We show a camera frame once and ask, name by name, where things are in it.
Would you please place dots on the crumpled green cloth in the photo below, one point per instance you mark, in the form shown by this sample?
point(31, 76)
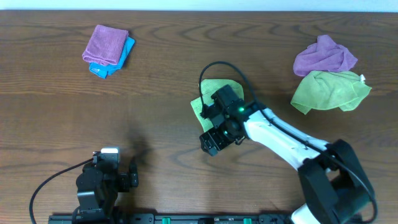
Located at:
point(329, 90)

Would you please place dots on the crumpled purple cloth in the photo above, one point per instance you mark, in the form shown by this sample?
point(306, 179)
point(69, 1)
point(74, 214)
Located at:
point(324, 55)

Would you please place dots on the folded purple cloth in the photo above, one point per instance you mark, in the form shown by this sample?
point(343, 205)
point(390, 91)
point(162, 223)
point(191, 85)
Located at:
point(105, 46)

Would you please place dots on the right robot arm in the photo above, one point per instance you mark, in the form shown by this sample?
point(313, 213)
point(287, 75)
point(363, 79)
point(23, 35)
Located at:
point(333, 181)

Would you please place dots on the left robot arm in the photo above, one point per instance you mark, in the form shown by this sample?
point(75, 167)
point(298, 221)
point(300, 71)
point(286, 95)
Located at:
point(98, 187)

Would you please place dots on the folded blue cloth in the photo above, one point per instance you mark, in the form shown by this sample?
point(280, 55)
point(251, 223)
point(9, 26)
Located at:
point(104, 71)

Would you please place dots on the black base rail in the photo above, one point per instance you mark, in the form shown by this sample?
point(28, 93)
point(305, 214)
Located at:
point(148, 218)

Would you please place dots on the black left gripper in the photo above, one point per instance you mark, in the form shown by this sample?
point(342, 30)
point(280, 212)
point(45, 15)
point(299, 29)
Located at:
point(127, 180)

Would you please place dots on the green microfiber cloth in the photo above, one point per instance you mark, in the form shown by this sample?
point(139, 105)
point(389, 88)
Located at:
point(209, 87)

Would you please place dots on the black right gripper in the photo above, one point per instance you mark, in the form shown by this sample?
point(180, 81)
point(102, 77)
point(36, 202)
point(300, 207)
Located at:
point(218, 144)

